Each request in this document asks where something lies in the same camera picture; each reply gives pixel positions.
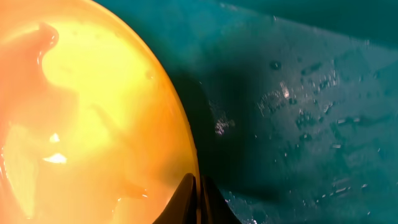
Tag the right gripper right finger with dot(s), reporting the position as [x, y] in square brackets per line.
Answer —
[214, 208]

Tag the yellow-green plastic plate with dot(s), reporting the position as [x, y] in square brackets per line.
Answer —
[92, 129]

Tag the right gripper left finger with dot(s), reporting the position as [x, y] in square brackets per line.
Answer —
[182, 207]

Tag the teal plastic serving tray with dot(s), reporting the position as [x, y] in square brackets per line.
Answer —
[292, 104]

